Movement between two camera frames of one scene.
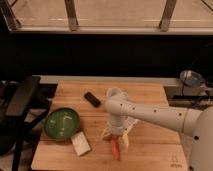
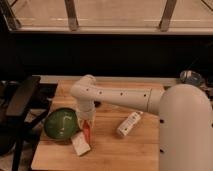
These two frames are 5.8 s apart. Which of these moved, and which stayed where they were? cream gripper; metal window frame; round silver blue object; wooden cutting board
Moved: cream gripper
Stayed: wooden cutting board; metal window frame; round silver blue object
